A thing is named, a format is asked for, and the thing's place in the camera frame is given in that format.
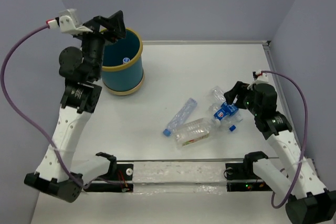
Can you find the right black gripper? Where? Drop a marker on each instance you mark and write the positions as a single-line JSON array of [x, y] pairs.
[[241, 89]]

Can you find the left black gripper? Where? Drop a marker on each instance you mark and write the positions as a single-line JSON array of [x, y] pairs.
[[115, 23]]

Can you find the red blue label bottle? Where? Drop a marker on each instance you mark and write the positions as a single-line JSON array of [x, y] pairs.
[[220, 114]]

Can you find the blue label plastic bottle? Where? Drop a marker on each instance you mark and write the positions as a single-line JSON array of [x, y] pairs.
[[126, 60]]

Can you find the crushed blue cap bottle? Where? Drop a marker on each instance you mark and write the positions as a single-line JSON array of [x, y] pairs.
[[180, 117]]

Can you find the large clear white-cap bottle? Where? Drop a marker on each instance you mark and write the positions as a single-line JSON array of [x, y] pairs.
[[195, 131]]

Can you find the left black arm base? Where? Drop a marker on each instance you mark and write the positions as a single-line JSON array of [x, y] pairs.
[[120, 181]]

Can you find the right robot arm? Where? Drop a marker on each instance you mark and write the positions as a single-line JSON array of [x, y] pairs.
[[305, 197]]

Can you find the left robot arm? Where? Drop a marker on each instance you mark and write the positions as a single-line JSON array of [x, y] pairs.
[[81, 69]]

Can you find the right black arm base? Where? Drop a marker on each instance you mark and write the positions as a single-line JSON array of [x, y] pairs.
[[239, 181]]

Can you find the teal round bin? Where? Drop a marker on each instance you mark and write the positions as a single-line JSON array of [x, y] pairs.
[[122, 79]]

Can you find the loose blue bottle cap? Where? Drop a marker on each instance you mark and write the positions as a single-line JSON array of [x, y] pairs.
[[232, 128]]

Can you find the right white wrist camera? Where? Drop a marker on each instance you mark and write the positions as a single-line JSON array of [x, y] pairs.
[[259, 78]]

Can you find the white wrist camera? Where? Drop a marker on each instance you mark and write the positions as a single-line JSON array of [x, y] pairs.
[[68, 22], [259, 78]]

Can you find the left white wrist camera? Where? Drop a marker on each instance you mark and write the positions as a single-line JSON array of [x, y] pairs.
[[68, 22]]

